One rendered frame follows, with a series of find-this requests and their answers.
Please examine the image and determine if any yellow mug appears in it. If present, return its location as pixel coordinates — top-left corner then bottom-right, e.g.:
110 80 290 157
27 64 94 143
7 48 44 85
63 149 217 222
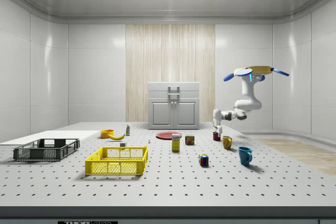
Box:
222 135 233 151

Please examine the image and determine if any puzzle cube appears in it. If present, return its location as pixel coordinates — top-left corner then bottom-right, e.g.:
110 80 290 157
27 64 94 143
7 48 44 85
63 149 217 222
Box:
198 153 209 167

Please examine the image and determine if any blue mug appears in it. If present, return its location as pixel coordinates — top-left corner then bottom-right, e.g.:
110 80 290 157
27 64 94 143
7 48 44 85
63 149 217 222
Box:
238 146 253 167

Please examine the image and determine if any white and yellow box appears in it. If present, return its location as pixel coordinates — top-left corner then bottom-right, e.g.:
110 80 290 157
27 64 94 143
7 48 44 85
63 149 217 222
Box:
172 133 182 153

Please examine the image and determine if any white cabinet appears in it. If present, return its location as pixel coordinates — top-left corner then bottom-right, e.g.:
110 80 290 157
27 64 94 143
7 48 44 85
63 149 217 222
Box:
148 81 200 130

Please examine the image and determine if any red plate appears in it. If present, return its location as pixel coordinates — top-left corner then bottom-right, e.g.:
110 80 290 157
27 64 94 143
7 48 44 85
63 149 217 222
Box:
155 131 182 141

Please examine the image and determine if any banana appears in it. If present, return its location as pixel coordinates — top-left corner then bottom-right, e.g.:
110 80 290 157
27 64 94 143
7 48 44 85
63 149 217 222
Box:
107 133 126 141

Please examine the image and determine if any yellow basket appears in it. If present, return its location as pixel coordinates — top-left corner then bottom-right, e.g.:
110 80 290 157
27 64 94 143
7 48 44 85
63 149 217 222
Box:
85 146 149 176

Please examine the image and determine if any white board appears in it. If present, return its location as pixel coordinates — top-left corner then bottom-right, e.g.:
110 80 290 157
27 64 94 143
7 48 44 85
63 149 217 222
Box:
0 130 100 146

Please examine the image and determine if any dark grey basket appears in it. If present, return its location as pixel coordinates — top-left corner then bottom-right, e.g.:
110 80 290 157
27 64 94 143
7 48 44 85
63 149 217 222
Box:
13 138 81 162

